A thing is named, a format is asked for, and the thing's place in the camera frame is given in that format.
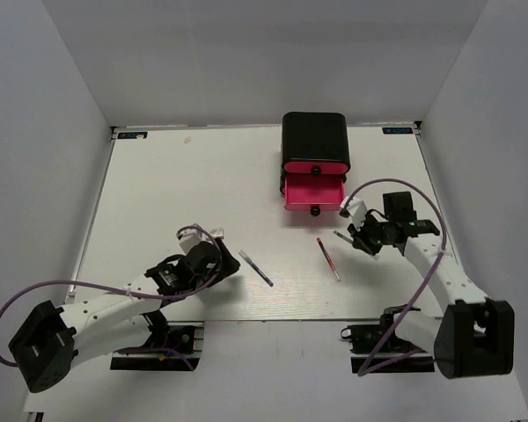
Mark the white eraser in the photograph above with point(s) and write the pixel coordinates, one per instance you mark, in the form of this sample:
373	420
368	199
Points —
217	233

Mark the pink drawer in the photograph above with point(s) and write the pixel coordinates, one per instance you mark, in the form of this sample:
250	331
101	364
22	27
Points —
313	194
316	168

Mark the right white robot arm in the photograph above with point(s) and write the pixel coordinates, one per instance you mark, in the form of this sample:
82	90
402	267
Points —
464	330

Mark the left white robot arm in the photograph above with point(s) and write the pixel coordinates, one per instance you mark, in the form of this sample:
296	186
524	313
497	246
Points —
53	340

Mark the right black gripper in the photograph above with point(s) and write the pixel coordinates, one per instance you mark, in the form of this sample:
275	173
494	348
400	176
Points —
361	240

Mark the right blue label sticker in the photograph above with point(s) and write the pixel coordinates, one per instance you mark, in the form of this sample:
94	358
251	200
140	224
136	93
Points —
397	130

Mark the blue label sticker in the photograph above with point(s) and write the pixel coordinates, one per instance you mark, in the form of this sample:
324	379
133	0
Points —
397	130
132	135

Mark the left blue label sticker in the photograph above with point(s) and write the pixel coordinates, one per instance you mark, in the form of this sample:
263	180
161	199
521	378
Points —
132	135

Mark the purple pen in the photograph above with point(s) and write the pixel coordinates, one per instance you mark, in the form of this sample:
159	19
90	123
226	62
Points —
258	270

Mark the red pen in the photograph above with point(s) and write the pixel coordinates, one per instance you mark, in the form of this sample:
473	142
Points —
328	259

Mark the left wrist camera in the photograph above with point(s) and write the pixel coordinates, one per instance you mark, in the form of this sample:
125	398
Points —
190	236

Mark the dark green pen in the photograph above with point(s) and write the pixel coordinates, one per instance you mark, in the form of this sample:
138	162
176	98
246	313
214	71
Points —
343	237

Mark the black drawer cabinet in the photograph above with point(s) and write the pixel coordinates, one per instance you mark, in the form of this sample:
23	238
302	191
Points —
314	136

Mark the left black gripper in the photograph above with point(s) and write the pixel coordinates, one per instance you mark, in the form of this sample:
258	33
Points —
229	264

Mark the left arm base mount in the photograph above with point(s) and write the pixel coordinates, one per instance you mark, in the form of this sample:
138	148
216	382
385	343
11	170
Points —
169	347

